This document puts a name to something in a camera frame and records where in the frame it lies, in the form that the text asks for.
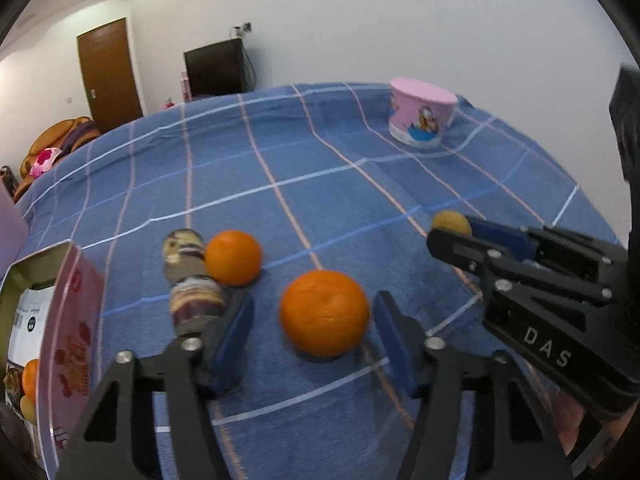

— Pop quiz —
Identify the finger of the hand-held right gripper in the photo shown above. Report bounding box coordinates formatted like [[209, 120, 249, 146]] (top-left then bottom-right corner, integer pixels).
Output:
[[426, 229, 615, 321], [465, 216, 629, 283]]

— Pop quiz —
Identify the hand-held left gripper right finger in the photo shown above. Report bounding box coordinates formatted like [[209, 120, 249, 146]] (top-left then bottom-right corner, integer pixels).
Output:
[[372, 290, 576, 480]]

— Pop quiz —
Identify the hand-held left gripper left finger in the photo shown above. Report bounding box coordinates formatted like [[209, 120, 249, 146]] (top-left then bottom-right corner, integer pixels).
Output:
[[55, 287, 256, 480]]

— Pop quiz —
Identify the large orange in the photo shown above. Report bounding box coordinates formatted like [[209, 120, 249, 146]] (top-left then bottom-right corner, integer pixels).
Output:
[[278, 270, 371, 358]]

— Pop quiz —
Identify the small orange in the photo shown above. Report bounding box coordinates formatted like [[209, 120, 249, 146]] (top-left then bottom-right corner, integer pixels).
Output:
[[205, 230, 263, 286], [21, 358, 40, 403]]

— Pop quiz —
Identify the round snack cake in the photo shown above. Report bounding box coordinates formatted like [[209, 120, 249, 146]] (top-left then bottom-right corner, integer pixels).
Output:
[[162, 227, 207, 281], [168, 276, 228, 341]]

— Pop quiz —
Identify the pink tin box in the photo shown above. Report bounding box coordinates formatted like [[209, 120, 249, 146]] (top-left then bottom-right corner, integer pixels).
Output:
[[0, 241, 107, 476]]

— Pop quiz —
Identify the blue checked cloth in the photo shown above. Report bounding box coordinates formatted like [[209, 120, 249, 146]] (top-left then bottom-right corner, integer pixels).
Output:
[[12, 81, 628, 480]]

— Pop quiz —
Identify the pink cartoon mug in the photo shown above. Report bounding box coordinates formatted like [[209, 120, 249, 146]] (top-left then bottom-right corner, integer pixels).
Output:
[[387, 76, 459, 150]]

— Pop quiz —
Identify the white printed booklet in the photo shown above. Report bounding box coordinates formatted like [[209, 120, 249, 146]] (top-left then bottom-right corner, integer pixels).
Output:
[[7, 282, 56, 368]]

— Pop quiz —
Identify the dark brown wrinkled fruit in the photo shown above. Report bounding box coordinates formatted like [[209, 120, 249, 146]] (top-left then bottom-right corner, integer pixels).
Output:
[[4, 367, 25, 406]]

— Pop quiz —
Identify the purple electric kettle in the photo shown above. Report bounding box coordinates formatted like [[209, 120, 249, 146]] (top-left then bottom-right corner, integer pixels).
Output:
[[0, 178, 30, 281]]

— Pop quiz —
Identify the purple blanket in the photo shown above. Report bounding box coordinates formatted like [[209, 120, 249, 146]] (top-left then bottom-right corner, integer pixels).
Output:
[[60, 120, 101, 153]]

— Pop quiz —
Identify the pink flowered pillow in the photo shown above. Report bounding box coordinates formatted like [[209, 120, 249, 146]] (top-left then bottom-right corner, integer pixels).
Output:
[[29, 147, 61, 178]]

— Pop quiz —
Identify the black television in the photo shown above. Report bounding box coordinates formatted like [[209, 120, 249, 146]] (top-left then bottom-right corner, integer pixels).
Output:
[[183, 38, 246, 97]]

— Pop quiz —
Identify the brown wooden door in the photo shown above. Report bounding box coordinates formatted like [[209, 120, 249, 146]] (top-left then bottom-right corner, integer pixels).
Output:
[[76, 17, 145, 133]]

